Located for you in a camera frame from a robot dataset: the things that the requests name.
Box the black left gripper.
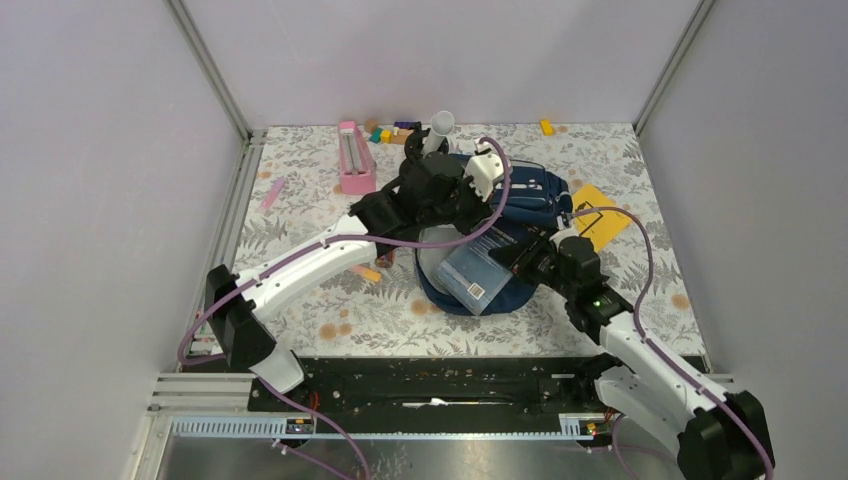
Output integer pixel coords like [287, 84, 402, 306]
[421, 170, 496, 238]

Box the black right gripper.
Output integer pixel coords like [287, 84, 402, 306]
[489, 228, 577, 301]

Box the navy blue backpack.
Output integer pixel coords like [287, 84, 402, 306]
[414, 160, 573, 316]

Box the yellow paperback book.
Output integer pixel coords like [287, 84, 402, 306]
[572, 184, 631, 252]

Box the dark blue hardcover book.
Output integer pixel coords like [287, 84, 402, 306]
[434, 219, 536, 316]

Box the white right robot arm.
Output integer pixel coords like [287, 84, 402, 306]
[490, 236, 775, 479]

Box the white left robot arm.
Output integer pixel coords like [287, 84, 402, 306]
[202, 151, 511, 411]

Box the black round stand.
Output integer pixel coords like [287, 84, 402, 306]
[399, 128, 451, 177]

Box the white cylinder on stand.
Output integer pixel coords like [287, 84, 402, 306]
[422, 110, 455, 156]

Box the wooden block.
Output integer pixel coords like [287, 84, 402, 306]
[390, 129, 416, 145]

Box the pink-capped marker tube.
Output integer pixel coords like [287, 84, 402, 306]
[374, 251, 395, 269]

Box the pink rack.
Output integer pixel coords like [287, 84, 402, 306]
[338, 121, 377, 195]

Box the green block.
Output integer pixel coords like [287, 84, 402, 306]
[369, 127, 384, 144]

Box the brown round block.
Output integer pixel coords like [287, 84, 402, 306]
[364, 118, 379, 134]

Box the orange yellow highlighter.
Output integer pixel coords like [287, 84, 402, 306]
[349, 265, 382, 283]

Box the yellow block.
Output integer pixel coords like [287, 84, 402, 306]
[539, 119, 556, 136]

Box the pink highlighter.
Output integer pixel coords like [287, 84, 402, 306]
[260, 177, 286, 212]

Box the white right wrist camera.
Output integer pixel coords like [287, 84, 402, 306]
[549, 226, 579, 248]

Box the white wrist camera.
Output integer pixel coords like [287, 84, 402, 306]
[549, 226, 579, 248]
[464, 149, 504, 201]

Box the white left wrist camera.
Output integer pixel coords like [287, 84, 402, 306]
[464, 149, 504, 201]

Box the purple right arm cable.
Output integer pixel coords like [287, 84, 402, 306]
[563, 206, 776, 480]

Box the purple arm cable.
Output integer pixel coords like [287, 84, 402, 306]
[176, 136, 513, 480]
[563, 206, 776, 480]

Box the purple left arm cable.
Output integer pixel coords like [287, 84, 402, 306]
[176, 136, 513, 480]

